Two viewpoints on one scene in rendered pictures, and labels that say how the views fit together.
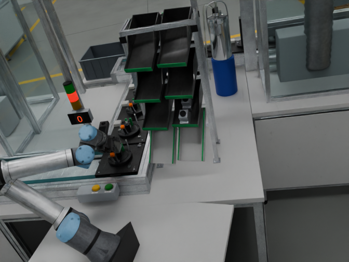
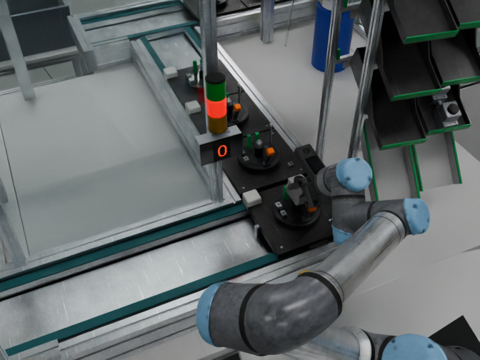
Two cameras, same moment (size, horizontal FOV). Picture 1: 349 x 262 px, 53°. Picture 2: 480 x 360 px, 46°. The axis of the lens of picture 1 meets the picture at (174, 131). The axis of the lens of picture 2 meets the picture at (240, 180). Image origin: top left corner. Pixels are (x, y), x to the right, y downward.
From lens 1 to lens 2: 1.38 m
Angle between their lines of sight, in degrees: 30
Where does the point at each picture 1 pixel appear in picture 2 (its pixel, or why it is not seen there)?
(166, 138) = (388, 157)
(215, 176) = (448, 204)
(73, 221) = (436, 348)
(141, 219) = (403, 306)
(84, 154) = (423, 216)
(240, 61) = (312, 11)
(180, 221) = (468, 289)
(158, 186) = not seen: hidden behind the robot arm
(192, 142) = (429, 156)
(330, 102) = not seen: outside the picture
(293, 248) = not seen: hidden behind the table
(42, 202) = (335, 336)
